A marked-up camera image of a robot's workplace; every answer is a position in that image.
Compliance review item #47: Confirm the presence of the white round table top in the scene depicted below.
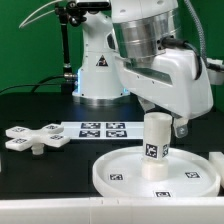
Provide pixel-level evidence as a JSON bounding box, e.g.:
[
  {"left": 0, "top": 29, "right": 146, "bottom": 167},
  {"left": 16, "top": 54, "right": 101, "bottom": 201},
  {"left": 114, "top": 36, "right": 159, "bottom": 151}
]
[{"left": 92, "top": 146, "right": 221, "bottom": 198}]

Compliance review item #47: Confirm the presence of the white cable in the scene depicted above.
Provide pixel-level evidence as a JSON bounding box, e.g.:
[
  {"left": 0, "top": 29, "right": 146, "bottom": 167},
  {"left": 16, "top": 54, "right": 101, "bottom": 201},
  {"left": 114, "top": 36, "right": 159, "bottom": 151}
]
[{"left": 18, "top": 0, "right": 64, "bottom": 29}]

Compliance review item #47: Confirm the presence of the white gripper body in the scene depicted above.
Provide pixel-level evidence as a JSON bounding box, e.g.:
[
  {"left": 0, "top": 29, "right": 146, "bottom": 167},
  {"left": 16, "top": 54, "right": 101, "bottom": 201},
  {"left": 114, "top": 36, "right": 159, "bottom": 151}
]
[{"left": 114, "top": 49, "right": 213, "bottom": 119}]

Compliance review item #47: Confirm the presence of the white marker tag sheet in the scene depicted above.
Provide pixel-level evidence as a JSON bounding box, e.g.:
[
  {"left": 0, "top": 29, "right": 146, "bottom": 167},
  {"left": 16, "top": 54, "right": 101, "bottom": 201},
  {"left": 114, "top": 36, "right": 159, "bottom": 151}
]
[{"left": 61, "top": 122, "right": 143, "bottom": 140}]

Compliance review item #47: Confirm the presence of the black cable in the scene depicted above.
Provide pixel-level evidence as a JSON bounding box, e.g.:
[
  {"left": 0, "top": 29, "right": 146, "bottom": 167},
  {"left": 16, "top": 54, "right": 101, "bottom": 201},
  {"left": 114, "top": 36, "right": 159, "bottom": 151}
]
[{"left": 0, "top": 75, "right": 68, "bottom": 95}]

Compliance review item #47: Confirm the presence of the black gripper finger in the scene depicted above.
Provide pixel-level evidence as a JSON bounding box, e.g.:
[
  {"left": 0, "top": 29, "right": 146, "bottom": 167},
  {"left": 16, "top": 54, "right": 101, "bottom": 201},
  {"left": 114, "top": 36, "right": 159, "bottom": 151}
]
[
  {"left": 173, "top": 117, "right": 188, "bottom": 138},
  {"left": 138, "top": 97, "right": 155, "bottom": 113}
]

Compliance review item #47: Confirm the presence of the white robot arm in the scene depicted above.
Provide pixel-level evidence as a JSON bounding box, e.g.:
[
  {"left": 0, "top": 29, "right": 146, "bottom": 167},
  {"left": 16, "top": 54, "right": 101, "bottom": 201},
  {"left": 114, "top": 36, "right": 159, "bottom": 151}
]
[{"left": 76, "top": 0, "right": 213, "bottom": 138}]

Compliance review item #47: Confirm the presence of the white obstacle fence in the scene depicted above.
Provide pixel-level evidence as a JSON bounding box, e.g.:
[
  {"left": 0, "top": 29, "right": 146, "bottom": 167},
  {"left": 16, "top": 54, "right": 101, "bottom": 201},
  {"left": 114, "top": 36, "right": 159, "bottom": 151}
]
[{"left": 0, "top": 152, "right": 224, "bottom": 224}]

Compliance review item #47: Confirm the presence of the white cross-shaped table base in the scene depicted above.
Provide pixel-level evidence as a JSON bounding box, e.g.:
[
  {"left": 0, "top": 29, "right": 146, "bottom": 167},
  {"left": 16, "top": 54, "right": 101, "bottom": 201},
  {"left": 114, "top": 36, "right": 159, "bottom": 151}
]
[{"left": 5, "top": 124, "right": 70, "bottom": 155}]

